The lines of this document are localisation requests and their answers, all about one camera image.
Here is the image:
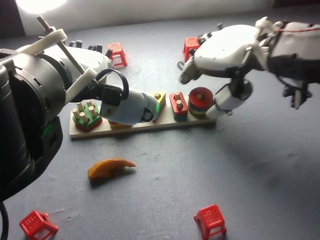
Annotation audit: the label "small red toy stool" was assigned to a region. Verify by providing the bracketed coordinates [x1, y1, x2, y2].
[193, 203, 227, 240]
[182, 36, 204, 64]
[107, 42, 129, 68]
[19, 210, 60, 239]

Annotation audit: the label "wooden peg sorting board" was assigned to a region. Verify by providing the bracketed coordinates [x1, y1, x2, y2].
[68, 98, 218, 141]

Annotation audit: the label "green pentagon block stack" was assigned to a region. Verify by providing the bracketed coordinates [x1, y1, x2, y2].
[72, 99, 104, 133]

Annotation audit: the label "white backdrop sheet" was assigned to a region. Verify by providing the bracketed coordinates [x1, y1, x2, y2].
[14, 0, 275, 39]

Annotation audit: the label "yellow triangle block stack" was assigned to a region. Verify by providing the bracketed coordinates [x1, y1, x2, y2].
[147, 90, 167, 124]

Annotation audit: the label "coloured round rings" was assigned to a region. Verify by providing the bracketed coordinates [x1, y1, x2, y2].
[187, 86, 214, 120]

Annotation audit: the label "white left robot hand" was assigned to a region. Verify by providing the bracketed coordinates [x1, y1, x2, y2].
[42, 39, 162, 127]

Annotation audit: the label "grey table cloth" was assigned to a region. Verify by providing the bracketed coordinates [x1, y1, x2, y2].
[0, 12, 320, 240]

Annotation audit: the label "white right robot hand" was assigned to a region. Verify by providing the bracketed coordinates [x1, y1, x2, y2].
[177, 23, 262, 120]

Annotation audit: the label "orange-brown curved toy horn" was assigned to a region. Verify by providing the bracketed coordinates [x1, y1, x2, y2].
[87, 157, 137, 182]

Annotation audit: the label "red oblong block stack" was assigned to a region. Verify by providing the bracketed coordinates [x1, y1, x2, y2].
[168, 90, 189, 123]

